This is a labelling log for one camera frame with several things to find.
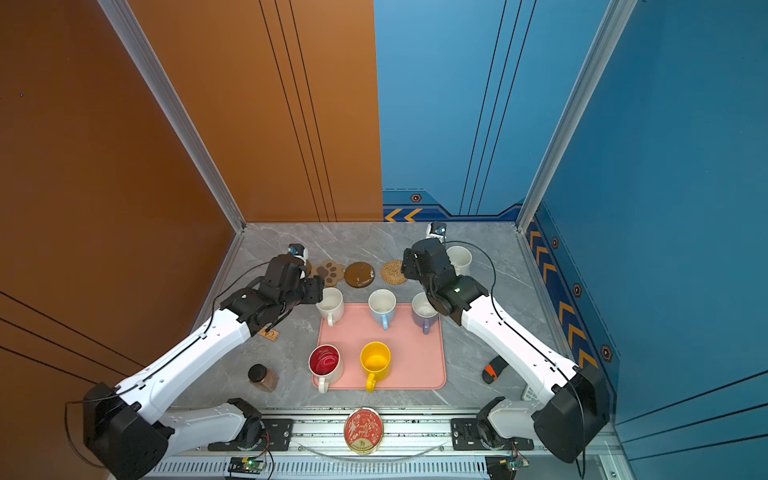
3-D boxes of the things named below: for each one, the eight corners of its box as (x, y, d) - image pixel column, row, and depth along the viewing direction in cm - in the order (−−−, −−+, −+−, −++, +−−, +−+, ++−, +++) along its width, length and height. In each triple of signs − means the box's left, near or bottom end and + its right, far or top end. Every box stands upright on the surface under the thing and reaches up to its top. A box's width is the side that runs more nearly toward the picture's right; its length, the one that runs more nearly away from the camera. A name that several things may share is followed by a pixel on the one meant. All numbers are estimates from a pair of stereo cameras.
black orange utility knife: (490, 386, 83) (492, 384, 81) (478, 375, 85) (480, 373, 83) (506, 366, 86) (509, 363, 85) (494, 356, 88) (497, 353, 86)
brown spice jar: (260, 392, 82) (245, 380, 74) (264, 377, 85) (250, 364, 76) (275, 392, 82) (262, 380, 74) (279, 377, 85) (267, 364, 76)
